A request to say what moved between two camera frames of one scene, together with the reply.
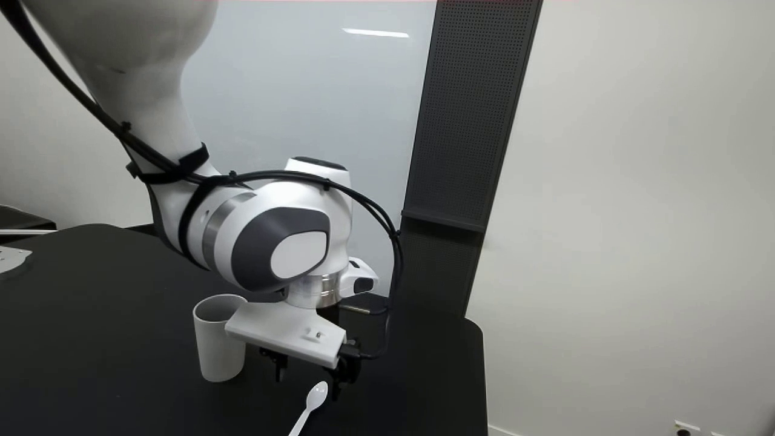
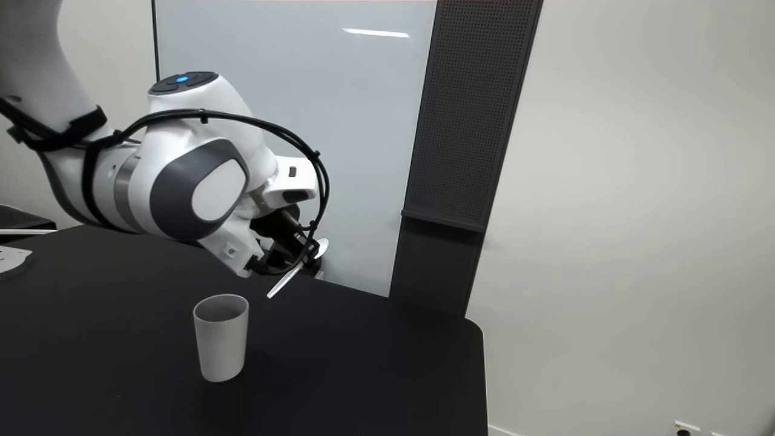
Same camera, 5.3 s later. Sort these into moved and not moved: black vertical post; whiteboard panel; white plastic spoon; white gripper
Moved: white plastic spoon; white gripper
Not moved: black vertical post; whiteboard panel
